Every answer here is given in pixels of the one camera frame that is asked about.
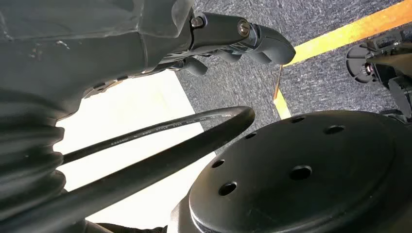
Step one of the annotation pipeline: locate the black round perforated plate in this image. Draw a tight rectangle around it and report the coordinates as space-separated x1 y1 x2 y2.
167 110 412 233

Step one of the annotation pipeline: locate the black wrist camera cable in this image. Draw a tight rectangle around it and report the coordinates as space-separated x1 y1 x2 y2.
0 106 256 233

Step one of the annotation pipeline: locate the yellow floor tape line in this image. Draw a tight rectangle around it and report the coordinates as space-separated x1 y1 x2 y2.
273 0 412 120

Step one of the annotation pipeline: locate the white flat panel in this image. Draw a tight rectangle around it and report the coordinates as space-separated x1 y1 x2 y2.
53 70 217 231

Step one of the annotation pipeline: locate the robot left arm ribbed sleeve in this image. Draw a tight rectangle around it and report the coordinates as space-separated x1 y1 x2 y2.
0 86 87 233

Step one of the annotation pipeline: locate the black wheeled equipment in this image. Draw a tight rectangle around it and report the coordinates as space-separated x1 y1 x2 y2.
345 27 412 123

